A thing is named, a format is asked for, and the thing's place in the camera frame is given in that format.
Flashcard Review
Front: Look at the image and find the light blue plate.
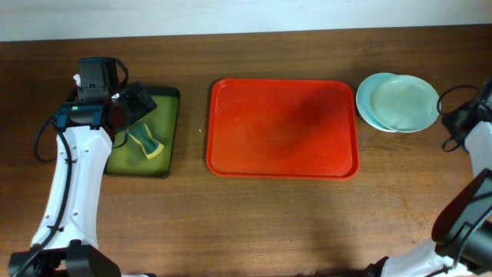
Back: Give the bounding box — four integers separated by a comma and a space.
355, 72, 394, 132

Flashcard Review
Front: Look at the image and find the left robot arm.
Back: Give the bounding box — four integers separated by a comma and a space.
8, 57, 157, 277

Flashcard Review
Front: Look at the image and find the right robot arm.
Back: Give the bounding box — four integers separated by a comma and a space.
361, 79, 491, 277

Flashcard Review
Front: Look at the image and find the black tray with green liquid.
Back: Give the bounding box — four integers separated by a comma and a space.
105, 86, 180, 179

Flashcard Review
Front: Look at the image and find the light green plate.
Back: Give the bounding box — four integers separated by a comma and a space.
370, 75, 439, 133

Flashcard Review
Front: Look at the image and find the red plastic tray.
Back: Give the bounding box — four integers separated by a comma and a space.
206, 78, 360, 180

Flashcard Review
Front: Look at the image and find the green and yellow sponge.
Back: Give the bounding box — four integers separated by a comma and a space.
129, 123, 165, 159

